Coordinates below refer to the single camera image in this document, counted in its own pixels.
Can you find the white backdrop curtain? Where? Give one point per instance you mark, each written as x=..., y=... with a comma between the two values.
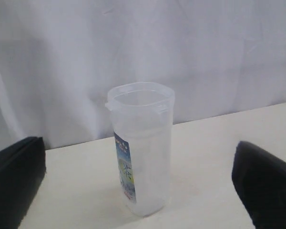
x=59, y=59

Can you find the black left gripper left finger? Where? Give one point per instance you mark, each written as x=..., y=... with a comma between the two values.
x=22, y=170

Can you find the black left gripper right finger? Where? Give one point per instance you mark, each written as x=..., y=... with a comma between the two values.
x=259, y=179

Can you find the clear plastic measuring cup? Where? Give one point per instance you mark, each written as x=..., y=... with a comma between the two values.
x=142, y=118

